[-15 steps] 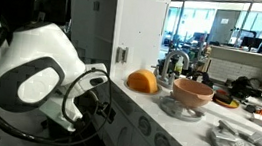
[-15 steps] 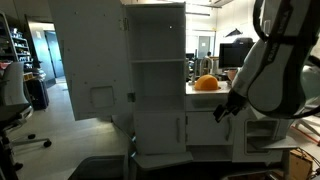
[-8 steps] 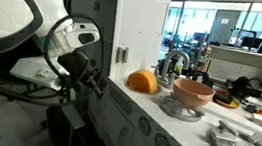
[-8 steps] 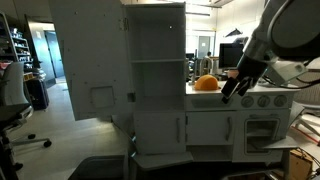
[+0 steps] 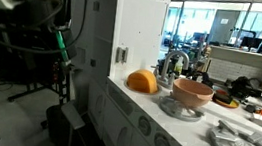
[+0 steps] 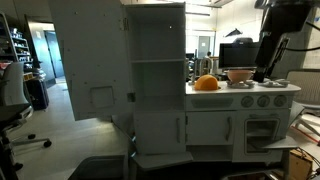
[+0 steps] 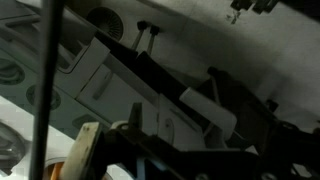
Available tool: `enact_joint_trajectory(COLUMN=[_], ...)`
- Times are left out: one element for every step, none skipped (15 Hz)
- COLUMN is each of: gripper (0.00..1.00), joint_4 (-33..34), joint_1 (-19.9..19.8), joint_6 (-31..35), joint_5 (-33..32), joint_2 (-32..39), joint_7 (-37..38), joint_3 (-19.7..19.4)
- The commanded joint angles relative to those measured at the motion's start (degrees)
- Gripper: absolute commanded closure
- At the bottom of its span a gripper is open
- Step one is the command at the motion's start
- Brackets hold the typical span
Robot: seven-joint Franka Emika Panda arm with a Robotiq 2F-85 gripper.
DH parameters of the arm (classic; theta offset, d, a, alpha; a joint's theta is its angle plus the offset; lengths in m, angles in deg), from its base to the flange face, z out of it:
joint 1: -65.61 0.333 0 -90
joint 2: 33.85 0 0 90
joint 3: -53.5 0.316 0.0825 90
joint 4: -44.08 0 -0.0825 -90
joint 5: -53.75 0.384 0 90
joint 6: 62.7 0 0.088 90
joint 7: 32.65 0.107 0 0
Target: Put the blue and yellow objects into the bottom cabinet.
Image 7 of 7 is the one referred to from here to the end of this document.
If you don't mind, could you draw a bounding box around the white oven door with window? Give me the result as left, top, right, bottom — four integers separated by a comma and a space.
54, 34, 111, 100

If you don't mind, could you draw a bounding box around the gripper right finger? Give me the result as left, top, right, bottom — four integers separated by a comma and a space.
263, 121, 320, 180

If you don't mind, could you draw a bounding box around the round grey oven knob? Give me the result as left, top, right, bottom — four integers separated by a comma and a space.
0, 59, 26, 86
25, 84, 62, 111

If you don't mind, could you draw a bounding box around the round ribbed grey disc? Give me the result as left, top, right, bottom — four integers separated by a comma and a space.
85, 6, 125, 42

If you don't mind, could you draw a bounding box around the white toy kitchen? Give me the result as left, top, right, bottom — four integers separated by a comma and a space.
0, 0, 209, 180

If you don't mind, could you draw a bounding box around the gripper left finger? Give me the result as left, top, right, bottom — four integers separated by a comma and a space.
59, 121, 105, 180

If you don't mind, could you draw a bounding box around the metal rod with black cap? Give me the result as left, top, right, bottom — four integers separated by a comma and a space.
145, 24, 161, 56
131, 20, 150, 51

